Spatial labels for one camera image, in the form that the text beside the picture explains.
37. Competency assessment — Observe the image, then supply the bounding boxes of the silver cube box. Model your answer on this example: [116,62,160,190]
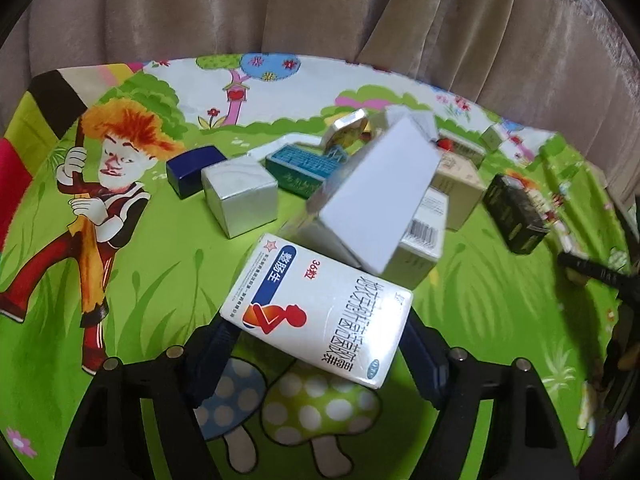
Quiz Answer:
[201,155,278,238]

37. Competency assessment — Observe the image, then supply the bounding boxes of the other black gripper arm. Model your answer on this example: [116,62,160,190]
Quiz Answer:
[555,199,640,411]

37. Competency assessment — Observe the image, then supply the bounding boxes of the green teal medicine box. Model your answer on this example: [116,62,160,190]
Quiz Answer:
[265,145,342,198]

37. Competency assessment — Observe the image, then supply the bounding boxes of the dark blue small box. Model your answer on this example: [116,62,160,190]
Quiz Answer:
[166,145,227,200]

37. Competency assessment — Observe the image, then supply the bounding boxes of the colourful cartoon play mat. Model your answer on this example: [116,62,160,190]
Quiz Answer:
[1,54,629,479]

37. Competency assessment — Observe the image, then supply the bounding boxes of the beige velvet curtain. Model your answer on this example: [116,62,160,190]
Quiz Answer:
[1,0,639,200]

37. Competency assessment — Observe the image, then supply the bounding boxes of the small pale green box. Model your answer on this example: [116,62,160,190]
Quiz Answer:
[480,124,506,153]

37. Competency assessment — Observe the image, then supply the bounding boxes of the beige kraft carton box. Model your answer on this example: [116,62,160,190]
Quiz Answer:
[431,151,486,231]

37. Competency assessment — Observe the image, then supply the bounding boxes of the black box with print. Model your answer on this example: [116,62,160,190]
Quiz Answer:
[483,174,549,255]

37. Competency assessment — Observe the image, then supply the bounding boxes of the white green box red cap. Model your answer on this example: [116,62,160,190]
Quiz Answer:
[436,129,486,168]

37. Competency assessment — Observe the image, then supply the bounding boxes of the white medicine box red figure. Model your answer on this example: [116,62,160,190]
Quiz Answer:
[219,233,413,389]

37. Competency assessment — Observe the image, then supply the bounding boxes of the plain white large box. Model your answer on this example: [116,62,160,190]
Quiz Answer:
[279,110,440,275]

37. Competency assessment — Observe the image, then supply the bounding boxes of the white flat long box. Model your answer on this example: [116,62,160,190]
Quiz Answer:
[246,132,322,160]

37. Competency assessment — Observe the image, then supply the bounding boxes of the white box with barcode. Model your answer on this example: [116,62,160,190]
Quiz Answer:
[382,188,448,289]

